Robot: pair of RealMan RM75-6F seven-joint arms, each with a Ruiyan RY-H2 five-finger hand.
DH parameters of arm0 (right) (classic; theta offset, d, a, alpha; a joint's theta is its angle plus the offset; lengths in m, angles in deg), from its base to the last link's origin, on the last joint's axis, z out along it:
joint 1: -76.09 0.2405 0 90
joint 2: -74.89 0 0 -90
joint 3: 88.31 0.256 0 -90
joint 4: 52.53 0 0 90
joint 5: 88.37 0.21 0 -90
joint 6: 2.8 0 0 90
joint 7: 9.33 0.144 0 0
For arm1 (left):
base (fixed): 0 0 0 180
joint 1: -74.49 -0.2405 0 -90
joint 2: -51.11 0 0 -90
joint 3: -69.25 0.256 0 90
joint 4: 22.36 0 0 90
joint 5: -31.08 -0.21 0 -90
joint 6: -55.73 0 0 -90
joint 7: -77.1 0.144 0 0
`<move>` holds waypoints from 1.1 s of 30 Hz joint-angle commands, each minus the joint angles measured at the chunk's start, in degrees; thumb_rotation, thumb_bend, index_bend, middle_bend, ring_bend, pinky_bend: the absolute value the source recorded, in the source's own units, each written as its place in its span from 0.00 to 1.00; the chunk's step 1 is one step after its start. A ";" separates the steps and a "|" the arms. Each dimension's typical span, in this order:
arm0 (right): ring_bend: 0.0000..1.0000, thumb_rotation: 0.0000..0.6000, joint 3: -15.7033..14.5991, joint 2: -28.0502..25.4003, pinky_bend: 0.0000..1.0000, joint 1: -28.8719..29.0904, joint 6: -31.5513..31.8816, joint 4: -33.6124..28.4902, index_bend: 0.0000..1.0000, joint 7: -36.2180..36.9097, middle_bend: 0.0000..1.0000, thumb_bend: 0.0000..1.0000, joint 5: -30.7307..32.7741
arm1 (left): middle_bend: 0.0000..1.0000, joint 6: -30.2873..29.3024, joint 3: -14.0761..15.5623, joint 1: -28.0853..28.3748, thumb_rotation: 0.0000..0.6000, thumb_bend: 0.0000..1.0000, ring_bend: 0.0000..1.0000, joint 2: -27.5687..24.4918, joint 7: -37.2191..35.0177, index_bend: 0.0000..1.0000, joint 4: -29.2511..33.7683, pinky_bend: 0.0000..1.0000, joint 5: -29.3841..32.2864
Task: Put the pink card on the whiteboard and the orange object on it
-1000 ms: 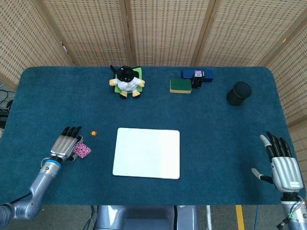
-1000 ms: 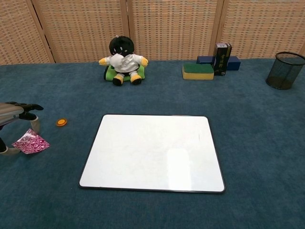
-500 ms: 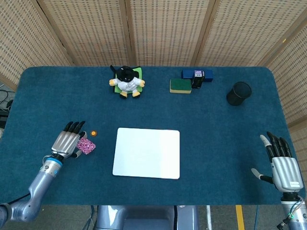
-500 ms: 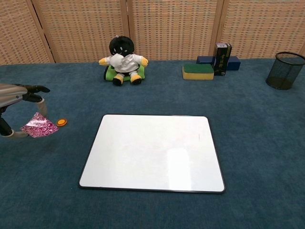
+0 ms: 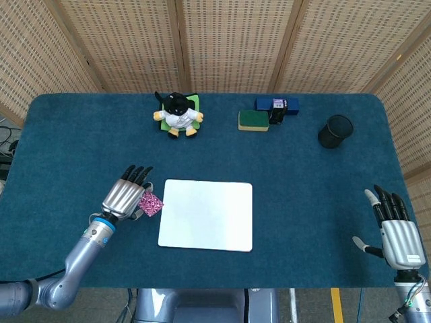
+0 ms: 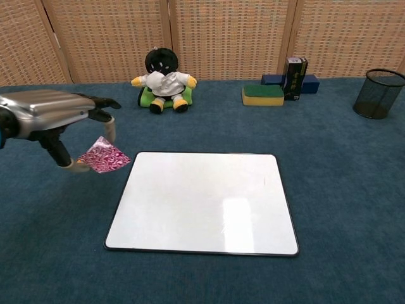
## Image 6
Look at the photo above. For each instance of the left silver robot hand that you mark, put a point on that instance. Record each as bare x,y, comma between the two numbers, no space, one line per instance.
47,109

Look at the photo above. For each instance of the pink patterned square packet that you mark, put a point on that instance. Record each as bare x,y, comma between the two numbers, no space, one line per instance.
106,156

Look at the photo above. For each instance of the white board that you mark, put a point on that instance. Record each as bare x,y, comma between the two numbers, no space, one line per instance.
202,202

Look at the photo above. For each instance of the woven folding screen panel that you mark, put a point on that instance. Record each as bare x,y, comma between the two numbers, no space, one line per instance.
231,38
348,35
107,38
22,41

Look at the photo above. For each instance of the green plush seat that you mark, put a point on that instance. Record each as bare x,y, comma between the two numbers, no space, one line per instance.
145,98

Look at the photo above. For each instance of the black plush doll white shirt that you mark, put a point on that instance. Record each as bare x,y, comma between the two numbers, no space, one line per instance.
163,79

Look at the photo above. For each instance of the yellow green sponge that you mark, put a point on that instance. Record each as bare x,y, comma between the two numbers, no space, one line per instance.
262,95

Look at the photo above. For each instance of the black box gold print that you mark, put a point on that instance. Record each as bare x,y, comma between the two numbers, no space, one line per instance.
295,79

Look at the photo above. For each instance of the blue rectangular block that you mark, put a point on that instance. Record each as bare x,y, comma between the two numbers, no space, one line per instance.
311,84

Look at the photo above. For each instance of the black mesh pen holder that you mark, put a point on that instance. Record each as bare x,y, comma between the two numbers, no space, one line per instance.
375,95

